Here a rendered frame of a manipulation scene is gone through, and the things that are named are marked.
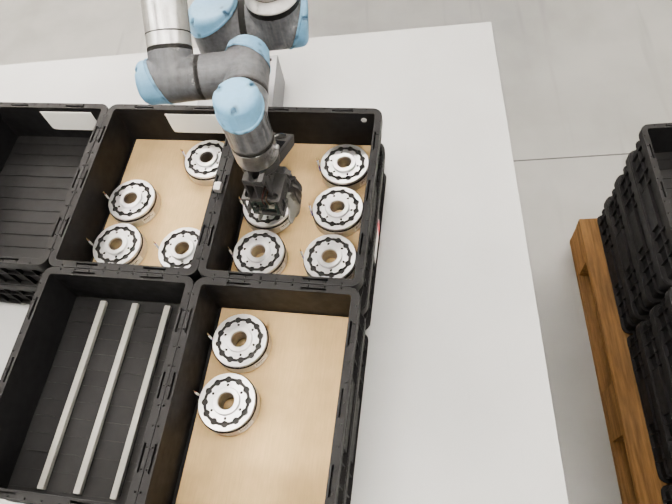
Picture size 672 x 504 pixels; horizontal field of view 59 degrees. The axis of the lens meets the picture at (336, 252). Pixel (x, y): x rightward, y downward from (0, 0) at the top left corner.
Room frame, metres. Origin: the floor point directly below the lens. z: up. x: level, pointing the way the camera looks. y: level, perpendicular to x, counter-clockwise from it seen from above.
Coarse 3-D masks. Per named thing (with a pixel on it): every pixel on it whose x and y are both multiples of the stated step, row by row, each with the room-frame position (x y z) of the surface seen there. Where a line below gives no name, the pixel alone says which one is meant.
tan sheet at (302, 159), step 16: (304, 144) 0.86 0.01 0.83; (320, 144) 0.85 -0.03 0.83; (288, 160) 0.83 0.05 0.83; (304, 160) 0.81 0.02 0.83; (320, 160) 0.80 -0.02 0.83; (304, 176) 0.77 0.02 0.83; (320, 176) 0.76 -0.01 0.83; (304, 192) 0.73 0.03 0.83; (320, 192) 0.72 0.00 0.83; (304, 208) 0.69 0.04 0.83; (304, 224) 0.65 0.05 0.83; (288, 240) 0.63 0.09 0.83; (304, 240) 0.62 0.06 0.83; (352, 240) 0.59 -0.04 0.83; (256, 256) 0.61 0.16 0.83; (288, 256) 0.59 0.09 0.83; (288, 272) 0.56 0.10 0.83; (304, 272) 0.55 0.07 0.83
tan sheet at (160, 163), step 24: (144, 144) 0.98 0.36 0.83; (168, 144) 0.96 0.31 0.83; (192, 144) 0.94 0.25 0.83; (144, 168) 0.91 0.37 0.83; (168, 168) 0.89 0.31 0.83; (168, 192) 0.82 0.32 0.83; (192, 192) 0.81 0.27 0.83; (168, 216) 0.76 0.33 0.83; (192, 216) 0.74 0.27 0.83; (144, 264) 0.66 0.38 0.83
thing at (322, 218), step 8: (328, 192) 0.69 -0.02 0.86; (336, 192) 0.69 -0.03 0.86; (344, 192) 0.69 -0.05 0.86; (352, 192) 0.68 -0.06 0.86; (320, 200) 0.68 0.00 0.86; (352, 200) 0.66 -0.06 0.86; (360, 200) 0.66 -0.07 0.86; (320, 208) 0.66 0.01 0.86; (352, 208) 0.64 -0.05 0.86; (360, 208) 0.64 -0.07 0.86; (320, 216) 0.64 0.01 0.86; (328, 216) 0.64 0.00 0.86; (344, 216) 0.63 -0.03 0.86; (352, 216) 0.63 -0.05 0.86; (360, 216) 0.62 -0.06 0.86; (320, 224) 0.63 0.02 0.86; (328, 224) 0.62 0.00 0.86; (336, 224) 0.62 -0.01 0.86; (344, 224) 0.61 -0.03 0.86; (352, 224) 0.61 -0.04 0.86
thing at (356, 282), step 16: (272, 112) 0.88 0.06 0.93; (288, 112) 0.87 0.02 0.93; (304, 112) 0.86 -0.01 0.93; (320, 112) 0.84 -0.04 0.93; (336, 112) 0.83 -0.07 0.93; (352, 112) 0.82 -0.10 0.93; (368, 112) 0.81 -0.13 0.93; (224, 176) 0.75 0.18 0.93; (368, 176) 0.66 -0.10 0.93; (224, 192) 0.71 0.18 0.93; (368, 192) 0.63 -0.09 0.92; (368, 208) 0.59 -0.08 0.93; (368, 224) 0.56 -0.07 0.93; (208, 240) 0.61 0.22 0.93; (368, 240) 0.54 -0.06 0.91; (208, 256) 0.58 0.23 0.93; (208, 272) 0.54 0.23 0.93; (224, 272) 0.53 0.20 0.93; (240, 272) 0.53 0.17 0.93
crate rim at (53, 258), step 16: (112, 112) 0.99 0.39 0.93; (208, 112) 0.93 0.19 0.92; (96, 144) 0.91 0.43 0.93; (224, 144) 0.83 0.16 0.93; (224, 160) 0.78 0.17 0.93; (80, 192) 0.80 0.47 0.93; (208, 208) 0.68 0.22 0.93; (64, 224) 0.73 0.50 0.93; (208, 224) 0.64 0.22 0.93; (64, 240) 0.70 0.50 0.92; (144, 272) 0.58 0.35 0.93; (160, 272) 0.57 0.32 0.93; (176, 272) 0.56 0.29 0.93; (192, 272) 0.55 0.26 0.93
